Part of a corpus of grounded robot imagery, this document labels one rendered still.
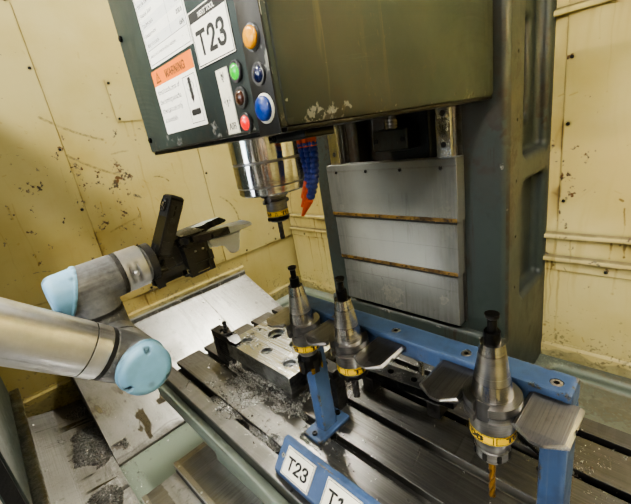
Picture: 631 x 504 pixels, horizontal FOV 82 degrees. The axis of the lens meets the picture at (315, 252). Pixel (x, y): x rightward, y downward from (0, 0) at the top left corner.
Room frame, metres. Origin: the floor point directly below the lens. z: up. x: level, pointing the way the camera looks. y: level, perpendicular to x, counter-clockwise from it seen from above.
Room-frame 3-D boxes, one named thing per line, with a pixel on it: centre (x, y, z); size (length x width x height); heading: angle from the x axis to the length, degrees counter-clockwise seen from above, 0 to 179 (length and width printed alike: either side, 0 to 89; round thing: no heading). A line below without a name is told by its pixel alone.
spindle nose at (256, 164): (0.85, 0.07, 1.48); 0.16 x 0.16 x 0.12
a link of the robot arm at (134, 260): (0.62, 0.32, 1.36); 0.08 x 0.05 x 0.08; 41
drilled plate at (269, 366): (0.92, 0.12, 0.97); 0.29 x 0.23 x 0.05; 41
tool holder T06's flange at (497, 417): (0.34, -0.17, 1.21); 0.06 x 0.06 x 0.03
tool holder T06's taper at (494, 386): (0.34, -0.17, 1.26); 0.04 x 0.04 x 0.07
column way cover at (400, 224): (1.14, -0.26, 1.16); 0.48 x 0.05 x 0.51; 41
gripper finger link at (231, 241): (0.71, 0.16, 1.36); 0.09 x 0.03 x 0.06; 107
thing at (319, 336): (0.54, 0.01, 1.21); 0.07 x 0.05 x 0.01; 131
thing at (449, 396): (0.38, -0.14, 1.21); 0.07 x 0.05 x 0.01; 131
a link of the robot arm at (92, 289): (0.57, 0.38, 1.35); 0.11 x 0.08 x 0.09; 131
